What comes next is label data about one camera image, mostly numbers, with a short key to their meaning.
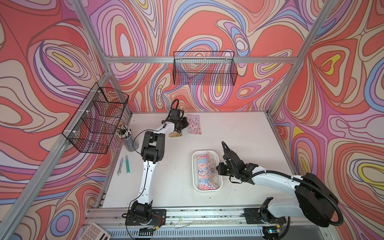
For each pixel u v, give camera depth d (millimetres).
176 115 910
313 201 416
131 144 931
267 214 639
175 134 1046
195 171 881
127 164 926
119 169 893
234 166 654
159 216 734
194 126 1104
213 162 888
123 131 882
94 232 682
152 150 649
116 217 749
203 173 848
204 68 962
